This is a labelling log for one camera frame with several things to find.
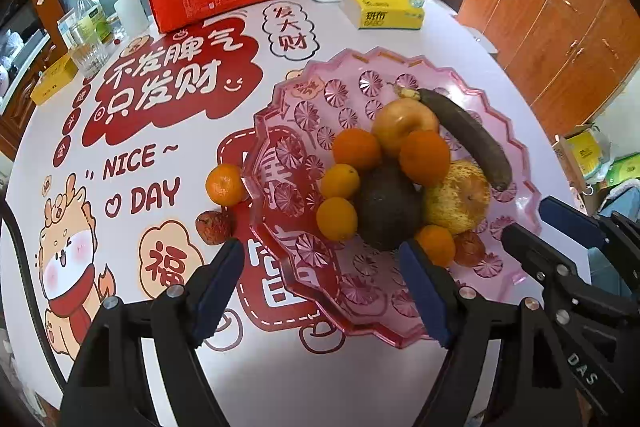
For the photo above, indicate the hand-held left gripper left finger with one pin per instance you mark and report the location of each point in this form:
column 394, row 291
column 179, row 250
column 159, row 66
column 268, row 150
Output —
column 215, row 292

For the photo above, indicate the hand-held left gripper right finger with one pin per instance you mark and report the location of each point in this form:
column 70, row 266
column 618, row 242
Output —
column 425, row 292

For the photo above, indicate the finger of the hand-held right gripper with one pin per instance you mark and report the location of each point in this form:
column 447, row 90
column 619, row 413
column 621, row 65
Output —
column 530, row 247
column 570, row 219

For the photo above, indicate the orange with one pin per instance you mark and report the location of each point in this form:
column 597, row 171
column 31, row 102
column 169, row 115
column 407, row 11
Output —
column 435, row 244
column 336, row 218
column 356, row 149
column 340, row 181
column 425, row 157

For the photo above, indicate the wrinkled red fruit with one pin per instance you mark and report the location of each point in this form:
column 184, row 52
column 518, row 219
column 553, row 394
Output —
column 470, row 249
column 215, row 224

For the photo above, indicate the yellow pear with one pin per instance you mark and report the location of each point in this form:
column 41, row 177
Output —
column 457, row 199

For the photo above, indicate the dark avocado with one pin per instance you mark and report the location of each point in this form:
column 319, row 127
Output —
column 387, row 207

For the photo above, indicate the blackened banana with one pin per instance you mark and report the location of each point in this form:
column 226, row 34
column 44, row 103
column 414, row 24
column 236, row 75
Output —
column 475, row 137

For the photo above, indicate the yellow red apple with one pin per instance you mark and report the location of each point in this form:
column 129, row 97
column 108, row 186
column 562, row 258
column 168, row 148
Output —
column 402, row 122

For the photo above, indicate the pink plastic fruit plate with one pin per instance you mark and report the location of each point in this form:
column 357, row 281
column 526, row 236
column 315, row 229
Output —
column 310, row 122

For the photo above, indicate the cardboard box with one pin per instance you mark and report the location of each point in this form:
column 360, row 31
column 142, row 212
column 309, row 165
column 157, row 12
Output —
column 575, row 152

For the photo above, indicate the green bag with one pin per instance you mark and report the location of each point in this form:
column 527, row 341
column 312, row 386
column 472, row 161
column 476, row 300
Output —
column 625, row 167

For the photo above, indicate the tangerine with green stem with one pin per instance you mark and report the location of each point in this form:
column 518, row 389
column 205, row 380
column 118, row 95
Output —
column 226, row 184

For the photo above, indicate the orange wooden wardrobe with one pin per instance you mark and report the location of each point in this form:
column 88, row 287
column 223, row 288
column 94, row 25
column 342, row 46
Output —
column 565, row 32

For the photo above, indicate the brown wooden cabinet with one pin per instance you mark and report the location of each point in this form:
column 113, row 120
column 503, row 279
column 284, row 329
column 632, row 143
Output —
column 20, row 107

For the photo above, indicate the flat yellow box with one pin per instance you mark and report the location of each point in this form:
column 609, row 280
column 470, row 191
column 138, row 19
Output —
column 52, row 77

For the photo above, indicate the clear glass cup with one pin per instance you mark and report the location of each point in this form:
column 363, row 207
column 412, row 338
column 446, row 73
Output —
column 90, row 52

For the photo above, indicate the yellow tissue box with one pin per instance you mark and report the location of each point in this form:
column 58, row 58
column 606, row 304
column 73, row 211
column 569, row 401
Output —
column 385, row 7

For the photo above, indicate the white plastic bottle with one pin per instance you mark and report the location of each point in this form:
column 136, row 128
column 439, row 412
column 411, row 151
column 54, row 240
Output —
column 131, row 9

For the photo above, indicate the clear bottle with white cap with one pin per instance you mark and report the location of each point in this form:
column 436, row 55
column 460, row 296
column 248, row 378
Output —
column 87, row 9

